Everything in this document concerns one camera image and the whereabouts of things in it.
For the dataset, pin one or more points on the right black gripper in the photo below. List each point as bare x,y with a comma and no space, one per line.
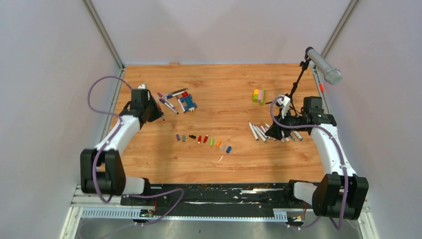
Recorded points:
275,131

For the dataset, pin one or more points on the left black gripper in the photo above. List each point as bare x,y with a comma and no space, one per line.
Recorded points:
158,113

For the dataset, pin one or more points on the black capped pen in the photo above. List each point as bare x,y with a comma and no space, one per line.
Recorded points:
264,130

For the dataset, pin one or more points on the white pen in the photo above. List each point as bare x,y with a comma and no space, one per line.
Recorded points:
262,136
181,104

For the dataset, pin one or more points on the white pen body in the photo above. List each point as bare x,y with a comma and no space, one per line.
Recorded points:
253,131

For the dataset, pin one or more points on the blue capped pen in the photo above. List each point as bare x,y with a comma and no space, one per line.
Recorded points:
175,93
299,137

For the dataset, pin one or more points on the clear pen cap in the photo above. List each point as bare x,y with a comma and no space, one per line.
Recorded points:
223,147

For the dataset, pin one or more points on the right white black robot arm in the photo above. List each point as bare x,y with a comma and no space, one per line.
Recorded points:
341,193

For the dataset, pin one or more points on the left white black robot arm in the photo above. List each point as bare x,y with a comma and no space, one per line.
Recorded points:
101,167

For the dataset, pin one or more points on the purple capped pen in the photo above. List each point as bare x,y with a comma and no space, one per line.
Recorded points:
164,100

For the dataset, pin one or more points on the white pen by blocks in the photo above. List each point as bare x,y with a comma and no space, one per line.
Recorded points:
181,104

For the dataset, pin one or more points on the blue red block toy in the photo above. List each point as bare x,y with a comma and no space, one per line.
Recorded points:
187,102

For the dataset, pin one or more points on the colourful block stack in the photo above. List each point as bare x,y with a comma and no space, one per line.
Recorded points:
258,96

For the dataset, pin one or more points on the black microphone stand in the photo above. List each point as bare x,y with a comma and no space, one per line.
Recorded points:
304,66

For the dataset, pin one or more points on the silver microphone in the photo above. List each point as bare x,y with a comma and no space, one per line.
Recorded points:
331,75

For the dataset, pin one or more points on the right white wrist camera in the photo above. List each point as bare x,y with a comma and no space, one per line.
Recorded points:
284,104

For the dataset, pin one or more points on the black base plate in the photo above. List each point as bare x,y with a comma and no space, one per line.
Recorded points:
228,200

